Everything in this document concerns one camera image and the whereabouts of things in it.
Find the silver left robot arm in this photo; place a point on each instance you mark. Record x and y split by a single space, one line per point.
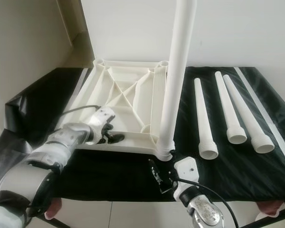
66 137

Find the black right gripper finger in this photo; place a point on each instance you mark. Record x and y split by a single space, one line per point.
156 172

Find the black metal stand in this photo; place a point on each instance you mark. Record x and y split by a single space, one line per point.
275 218

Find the black table cloth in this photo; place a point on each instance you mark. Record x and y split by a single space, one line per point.
28 123

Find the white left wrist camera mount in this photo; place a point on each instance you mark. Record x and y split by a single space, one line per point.
104 116

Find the white plastic table top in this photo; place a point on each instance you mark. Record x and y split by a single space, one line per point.
133 114

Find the pink fabric item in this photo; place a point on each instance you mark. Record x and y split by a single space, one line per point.
270 208

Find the white plastic table leg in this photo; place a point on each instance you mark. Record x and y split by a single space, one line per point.
175 61
203 118
243 109
227 107

